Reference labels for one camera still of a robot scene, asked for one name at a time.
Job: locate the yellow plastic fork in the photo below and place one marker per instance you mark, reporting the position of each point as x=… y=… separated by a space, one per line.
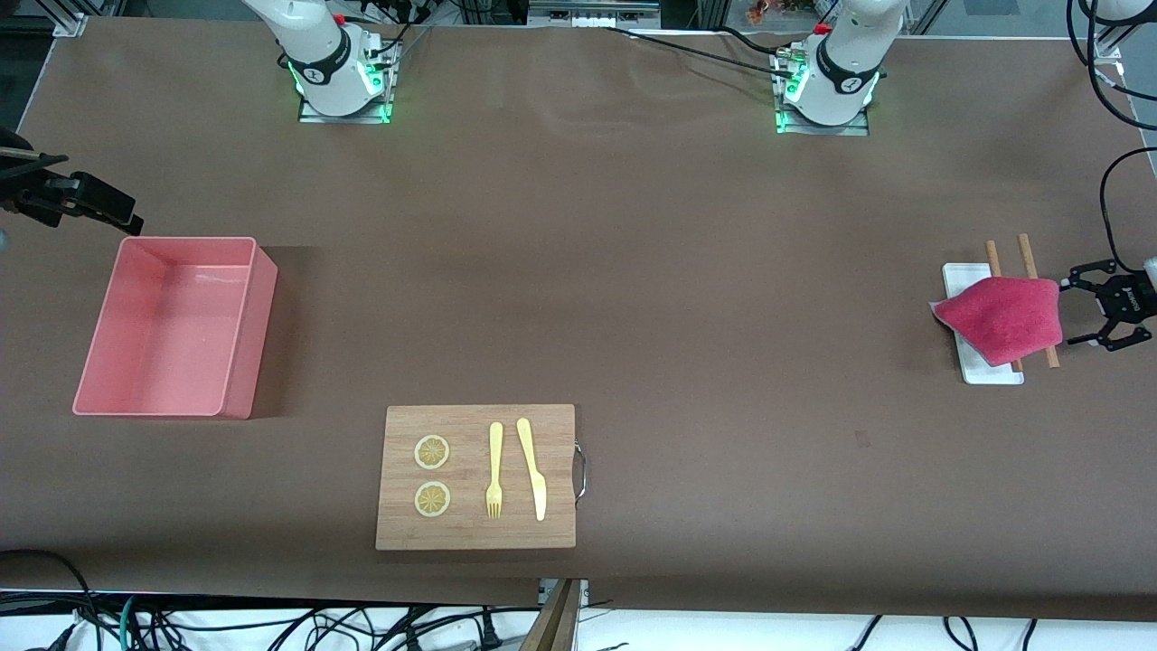
x=495 y=452

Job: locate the aluminium frame profile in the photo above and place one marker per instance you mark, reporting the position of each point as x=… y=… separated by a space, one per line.
x=77 y=20
x=1107 y=50

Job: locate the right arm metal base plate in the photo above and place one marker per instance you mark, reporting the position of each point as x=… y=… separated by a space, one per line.
x=343 y=118

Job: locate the pink plastic bin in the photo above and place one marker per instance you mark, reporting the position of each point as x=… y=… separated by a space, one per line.
x=167 y=330

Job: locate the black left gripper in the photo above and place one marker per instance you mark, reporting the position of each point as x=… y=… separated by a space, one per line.
x=1130 y=297

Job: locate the yellow plastic knife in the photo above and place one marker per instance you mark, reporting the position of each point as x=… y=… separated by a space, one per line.
x=535 y=479

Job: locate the pink microfibre cloth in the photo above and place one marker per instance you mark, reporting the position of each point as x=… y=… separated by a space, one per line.
x=1003 y=321

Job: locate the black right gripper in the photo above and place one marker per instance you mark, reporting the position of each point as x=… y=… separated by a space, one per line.
x=27 y=193

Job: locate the white rectangular tray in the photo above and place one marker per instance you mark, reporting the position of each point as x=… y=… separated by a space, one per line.
x=963 y=274

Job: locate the grey metal device box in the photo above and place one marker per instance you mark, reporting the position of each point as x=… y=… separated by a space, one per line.
x=592 y=11

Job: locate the wooden cutting board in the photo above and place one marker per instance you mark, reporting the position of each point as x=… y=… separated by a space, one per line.
x=470 y=533

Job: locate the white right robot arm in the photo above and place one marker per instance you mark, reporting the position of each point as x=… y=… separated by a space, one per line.
x=312 y=45

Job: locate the lemon slice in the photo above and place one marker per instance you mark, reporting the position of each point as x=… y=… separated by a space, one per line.
x=432 y=499
x=432 y=452

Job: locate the brown table cover sheet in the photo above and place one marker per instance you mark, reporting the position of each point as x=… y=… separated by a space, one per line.
x=687 y=289

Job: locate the brown wooden post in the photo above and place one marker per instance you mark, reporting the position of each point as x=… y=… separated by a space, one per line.
x=553 y=624

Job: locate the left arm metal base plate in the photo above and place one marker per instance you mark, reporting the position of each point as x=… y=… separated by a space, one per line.
x=823 y=129

